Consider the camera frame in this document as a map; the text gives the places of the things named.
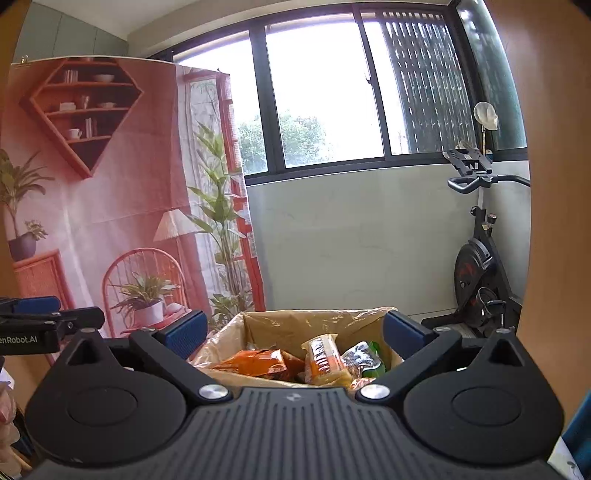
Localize orange snack bag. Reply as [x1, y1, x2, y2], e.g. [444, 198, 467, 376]
[213, 349, 305, 382]

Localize dark green snack bag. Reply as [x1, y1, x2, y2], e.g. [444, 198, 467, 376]
[363, 341, 387, 378]

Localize window with black frame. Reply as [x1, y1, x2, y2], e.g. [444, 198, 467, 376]
[157, 1, 528, 184]

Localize pink printed backdrop curtain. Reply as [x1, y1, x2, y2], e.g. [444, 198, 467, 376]
[1, 56, 266, 337]

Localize yellow wafer snack pack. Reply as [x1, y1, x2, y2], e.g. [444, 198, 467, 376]
[301, 334, 353, 388]

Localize person's left hand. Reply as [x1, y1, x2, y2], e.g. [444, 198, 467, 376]
[0, 382, 21, 478]

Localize black exercise bike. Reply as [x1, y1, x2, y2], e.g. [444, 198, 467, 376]
[422, 102, 531, 337]

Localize wooden headboard panel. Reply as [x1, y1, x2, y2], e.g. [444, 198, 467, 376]
[488, 1, 590, 419]

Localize brown cardboard box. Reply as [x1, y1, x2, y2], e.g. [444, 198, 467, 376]
[189, 307, 403, 390]

